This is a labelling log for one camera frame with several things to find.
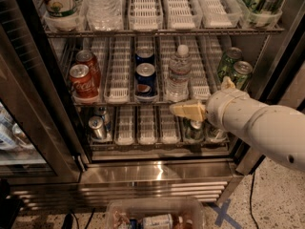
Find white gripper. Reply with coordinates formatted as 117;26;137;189
170;76;264;135

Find clear plastic water bottle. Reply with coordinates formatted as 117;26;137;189
166;45;192;102

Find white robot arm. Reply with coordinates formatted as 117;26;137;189
170;76;305;171

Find rear silver can bottom shelf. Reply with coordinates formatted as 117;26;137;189
93;107;112;133

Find silver can shelf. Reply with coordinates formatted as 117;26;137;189
93;107;112;133
89;115;107;139

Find front silver can bottom shelf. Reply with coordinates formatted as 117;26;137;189
89;115;107;139

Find large water bottle top shelf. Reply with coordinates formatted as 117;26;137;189
85;0;123;31

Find glass fridge door left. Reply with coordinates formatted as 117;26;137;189
0;0;84;186

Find white 7UP can top shelf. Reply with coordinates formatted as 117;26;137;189
38;0;79;18

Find front green soda can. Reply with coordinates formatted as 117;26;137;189
231;61;253;90

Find green soda can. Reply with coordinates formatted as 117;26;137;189
231;61;253;90
217;47;243;82

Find rear green soda can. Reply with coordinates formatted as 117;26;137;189
217;47;243;82

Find front blue Pepsi can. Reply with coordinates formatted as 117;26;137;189
135;63;156;96

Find blue pepsi can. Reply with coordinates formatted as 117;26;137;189
135;47;154;65
135;63;156;96

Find rear blue Pepsi can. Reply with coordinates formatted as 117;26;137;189
135;47;154;65

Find front red Coca-Cola can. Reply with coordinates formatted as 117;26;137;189
70;64;98;98

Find red coca-cola can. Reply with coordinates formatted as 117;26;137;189
70;64;98;98
75;50;101;87

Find rear red Coca-Cola can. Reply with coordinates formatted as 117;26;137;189
75;50;101;87

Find clear plastic bin on floor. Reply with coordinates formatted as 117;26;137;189
105;197;206;229

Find black cable on floor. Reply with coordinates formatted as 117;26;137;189
249;172;261;229

